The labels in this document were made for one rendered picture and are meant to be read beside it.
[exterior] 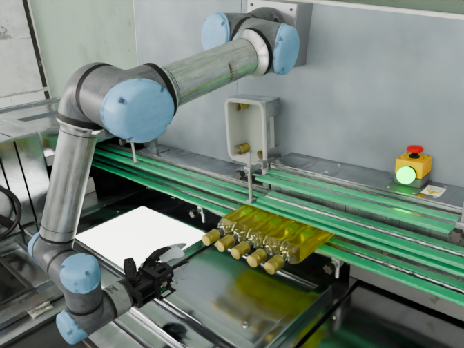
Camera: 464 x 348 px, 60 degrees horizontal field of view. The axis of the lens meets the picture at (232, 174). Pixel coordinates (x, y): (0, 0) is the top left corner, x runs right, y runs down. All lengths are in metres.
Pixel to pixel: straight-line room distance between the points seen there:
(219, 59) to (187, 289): 0.67
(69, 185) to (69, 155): 0.07
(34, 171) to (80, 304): 0.95
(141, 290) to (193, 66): 0.54
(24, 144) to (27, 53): 2.99
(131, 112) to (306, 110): 0.73
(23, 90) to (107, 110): 3.95
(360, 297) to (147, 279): 0.59
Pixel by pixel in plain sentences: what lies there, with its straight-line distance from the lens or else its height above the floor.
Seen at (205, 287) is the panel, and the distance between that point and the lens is 1.22.
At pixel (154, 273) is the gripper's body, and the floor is 1.38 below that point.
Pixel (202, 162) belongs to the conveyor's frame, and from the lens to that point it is 1.61.
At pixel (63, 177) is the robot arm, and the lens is 0.91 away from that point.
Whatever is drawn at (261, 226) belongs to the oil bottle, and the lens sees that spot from 1.18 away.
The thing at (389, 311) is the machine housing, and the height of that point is 0.94.
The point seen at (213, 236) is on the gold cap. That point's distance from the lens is 1.19.
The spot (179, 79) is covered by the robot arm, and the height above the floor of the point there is 1.32.
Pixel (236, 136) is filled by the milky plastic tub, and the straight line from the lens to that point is 1.46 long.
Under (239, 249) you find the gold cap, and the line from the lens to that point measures 1.11.
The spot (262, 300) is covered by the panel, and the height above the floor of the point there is 1.15.
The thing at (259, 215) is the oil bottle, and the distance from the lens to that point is 1.24.
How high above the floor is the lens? 1.83
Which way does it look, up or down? 42 degrees down
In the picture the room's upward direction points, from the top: 115 degrees counter-clockwise
